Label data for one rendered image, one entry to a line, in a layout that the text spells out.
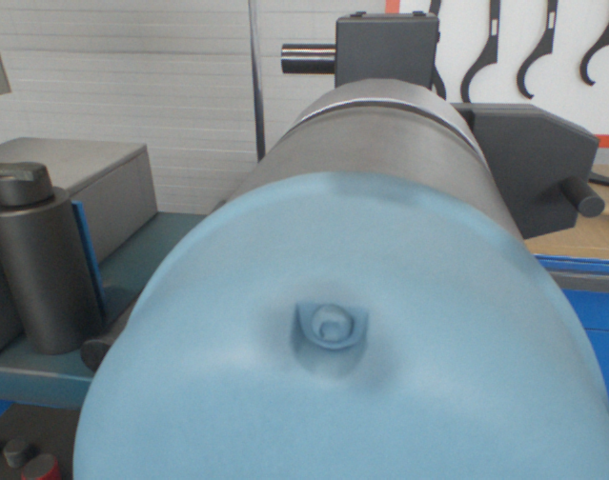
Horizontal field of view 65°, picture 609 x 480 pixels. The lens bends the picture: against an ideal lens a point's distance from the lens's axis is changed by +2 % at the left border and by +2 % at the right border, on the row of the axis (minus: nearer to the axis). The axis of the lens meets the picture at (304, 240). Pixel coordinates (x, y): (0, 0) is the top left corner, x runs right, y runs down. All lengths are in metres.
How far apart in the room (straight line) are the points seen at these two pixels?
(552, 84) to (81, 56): 2.05
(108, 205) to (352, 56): 0.57
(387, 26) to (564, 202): 0.11
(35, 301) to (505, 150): 0.47
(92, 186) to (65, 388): 0.29
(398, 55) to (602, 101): 2.06
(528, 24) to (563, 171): 1.94
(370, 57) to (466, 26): 1.88
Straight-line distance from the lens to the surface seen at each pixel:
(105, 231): 0.76
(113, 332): 0.54
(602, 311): 1.23
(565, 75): 2.22
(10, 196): 0.53
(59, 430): 0.58
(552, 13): 2.13
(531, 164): 0.23
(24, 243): 0.53
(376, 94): 0.17
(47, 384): 0.59
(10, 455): 0.56
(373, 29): 0.25
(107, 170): 0.76
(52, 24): 2.64
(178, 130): 2.43
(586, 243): 1.15
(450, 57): 2.13
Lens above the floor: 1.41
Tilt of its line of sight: 27 degrees down
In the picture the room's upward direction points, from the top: 1 degrees counter-clockwise
